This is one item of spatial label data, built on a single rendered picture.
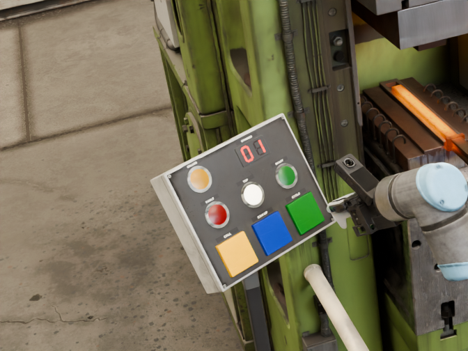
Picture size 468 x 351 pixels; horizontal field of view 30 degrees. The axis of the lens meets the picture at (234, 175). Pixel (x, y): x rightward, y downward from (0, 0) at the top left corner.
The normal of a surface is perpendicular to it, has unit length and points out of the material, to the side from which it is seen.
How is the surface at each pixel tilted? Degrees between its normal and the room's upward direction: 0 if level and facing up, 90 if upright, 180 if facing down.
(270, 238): 60
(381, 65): 90
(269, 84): 90
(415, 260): 90
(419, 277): 90
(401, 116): 0
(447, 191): 55
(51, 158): 0
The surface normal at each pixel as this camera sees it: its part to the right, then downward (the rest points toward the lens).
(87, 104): -0.16, -0.86
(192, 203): 0.46, -0.17
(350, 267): 0.24, 0.44
